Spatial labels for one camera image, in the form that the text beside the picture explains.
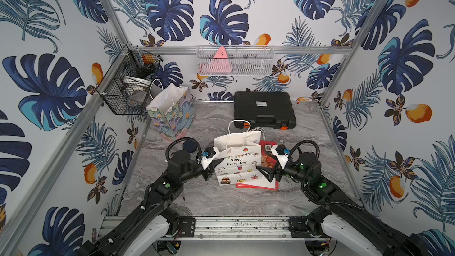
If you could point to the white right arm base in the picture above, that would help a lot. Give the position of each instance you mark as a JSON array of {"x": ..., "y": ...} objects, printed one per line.
[{"x": 321, "y": 221}]

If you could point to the dark blue round disc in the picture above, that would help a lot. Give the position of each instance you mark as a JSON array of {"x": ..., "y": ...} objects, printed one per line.
[{"x": 189, "y": 146}]

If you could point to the white mesh wall shelf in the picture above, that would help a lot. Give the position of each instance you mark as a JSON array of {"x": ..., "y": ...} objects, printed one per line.
[{"x": 246, "y": 61}]

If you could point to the aluminium linear rail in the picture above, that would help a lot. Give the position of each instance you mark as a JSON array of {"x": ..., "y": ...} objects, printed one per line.
[{"x": 237, "y": 228}]

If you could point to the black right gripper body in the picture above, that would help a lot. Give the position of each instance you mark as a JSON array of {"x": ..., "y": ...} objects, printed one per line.
[{"x": 291, "y": 170}]

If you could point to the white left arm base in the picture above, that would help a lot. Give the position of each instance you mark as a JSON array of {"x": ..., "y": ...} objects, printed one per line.
[{"x": 164, "y": 225}]

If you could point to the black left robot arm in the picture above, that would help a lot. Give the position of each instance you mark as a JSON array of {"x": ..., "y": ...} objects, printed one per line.
[{"x": 157, "y": 198}]

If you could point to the floral paper bag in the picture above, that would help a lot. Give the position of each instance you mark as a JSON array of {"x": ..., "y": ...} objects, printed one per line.
[{"x": 171, "y": 110}]

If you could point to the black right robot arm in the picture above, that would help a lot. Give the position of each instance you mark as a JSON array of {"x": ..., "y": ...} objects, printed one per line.
[{"x": 322, "y": 192}]

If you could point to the black wire basket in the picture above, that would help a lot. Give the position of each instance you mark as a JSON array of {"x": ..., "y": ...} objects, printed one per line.
[{"x": 127, "y": 89}]

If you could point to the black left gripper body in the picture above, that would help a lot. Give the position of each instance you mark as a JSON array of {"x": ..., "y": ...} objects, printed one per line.
[{"x": 207, "y": 172}]

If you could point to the white happy paper bag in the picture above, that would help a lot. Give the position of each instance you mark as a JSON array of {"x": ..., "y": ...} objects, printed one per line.
[{"x": 240, "y": 154}]

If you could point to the pink triangle item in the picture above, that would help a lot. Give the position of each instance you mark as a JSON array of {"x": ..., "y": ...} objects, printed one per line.
[{"x": 220, "y": 63}]

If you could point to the black tool case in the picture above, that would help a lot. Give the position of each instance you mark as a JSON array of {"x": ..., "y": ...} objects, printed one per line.
[{"x": 263, "y": 110}]

